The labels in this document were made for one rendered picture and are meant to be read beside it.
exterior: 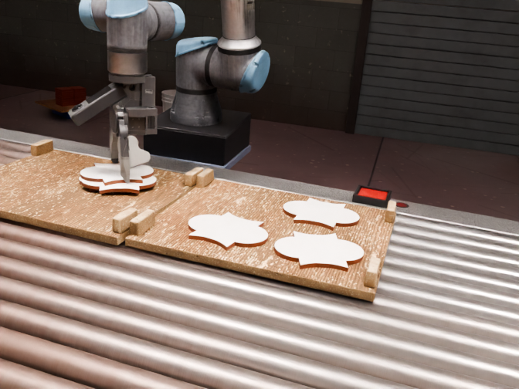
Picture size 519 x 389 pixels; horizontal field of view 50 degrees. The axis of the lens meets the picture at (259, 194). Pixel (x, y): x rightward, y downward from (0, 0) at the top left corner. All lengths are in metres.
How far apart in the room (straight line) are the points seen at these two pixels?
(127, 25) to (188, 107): 0.54
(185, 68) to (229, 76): 0.14
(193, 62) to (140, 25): 0.47
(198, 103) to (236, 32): 0.24
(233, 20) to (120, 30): 0.44
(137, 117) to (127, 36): 0.16
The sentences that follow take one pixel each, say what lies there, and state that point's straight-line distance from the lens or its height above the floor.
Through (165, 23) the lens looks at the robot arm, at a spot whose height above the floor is 1.26.
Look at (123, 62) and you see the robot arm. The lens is 1.11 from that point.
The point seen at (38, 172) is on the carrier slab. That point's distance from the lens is 1.27.
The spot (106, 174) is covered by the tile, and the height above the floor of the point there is 0.96.
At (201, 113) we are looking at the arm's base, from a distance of 1.60.
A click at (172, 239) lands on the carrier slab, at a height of 0.94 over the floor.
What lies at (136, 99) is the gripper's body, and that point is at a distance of 1.15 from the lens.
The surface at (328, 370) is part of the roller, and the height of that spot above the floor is 0.92.
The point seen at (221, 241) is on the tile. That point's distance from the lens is 0.92.
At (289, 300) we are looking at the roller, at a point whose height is 0.91.
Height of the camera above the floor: 1.34
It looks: 20 degrees down
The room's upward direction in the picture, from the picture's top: 5 degrees clockwise
